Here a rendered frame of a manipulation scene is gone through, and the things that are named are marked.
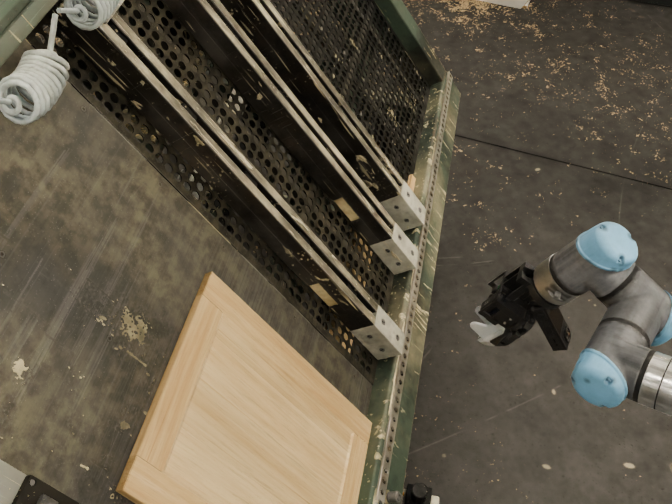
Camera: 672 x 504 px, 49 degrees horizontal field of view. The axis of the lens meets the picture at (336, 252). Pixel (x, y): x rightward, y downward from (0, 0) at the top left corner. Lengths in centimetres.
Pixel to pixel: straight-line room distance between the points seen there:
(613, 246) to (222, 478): 75
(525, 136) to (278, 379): 267
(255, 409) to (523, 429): 156
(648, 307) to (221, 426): 73
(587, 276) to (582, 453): 174
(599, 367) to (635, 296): 14
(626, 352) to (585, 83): 339
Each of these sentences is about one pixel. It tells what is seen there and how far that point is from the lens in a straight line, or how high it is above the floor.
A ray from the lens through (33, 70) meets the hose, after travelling 105.
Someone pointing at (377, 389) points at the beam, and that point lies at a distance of 179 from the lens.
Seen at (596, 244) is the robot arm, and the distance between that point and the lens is 111.
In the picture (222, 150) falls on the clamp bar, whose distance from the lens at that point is 145.
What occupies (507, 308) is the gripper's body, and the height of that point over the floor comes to 146.
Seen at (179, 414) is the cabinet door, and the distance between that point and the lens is 129.
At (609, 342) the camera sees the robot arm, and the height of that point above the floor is 158.
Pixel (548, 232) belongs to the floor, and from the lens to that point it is 345.
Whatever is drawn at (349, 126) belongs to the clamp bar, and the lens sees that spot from 189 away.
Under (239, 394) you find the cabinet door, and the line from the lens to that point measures 140.
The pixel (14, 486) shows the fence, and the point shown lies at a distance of 108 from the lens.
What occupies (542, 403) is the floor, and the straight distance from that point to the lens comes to 290.
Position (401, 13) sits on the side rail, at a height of 114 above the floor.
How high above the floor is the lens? 242
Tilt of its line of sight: 48 degrees down
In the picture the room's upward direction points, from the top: straight up
